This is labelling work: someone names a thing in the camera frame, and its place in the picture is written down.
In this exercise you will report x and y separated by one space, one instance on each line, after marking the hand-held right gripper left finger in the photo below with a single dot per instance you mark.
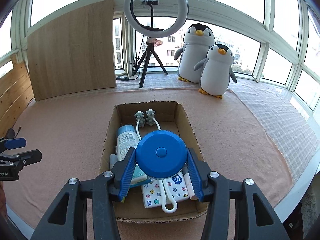
127 175

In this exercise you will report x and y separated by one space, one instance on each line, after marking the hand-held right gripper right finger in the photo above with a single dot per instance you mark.
195 177

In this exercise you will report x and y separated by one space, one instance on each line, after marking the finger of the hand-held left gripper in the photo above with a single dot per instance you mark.
30 155
16 142

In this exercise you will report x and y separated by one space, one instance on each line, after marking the pink bottle grey cap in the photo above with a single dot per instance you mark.
188 185

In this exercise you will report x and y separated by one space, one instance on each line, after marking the white bottle blue cap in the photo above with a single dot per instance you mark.
125 142

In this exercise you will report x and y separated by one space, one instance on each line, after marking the blue round tape measure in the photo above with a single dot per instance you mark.
161 152

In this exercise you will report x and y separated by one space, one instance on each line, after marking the cardboard box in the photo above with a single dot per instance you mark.
185 122

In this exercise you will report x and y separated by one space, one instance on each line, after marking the white roller massager grey balls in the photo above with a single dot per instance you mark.
150 117

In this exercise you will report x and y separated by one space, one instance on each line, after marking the black power adapter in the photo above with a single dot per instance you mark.
10 133

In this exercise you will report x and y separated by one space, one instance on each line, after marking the white tissue pack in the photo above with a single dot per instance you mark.
152 192

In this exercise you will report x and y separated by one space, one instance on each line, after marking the pink blanket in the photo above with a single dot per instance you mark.
62 135

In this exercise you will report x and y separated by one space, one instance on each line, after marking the white checkered cloth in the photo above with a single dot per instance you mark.
275 117

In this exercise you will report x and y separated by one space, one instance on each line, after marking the light wooden board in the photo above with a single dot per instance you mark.
72 55

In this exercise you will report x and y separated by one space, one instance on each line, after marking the small penguin plush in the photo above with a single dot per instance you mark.
215 75

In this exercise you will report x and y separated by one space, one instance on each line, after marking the large penguin plush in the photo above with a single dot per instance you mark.
192 55

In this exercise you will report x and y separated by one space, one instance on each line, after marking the black webcam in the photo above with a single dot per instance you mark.
150 2

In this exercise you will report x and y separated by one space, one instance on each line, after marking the white window frame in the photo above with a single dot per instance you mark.
268 5

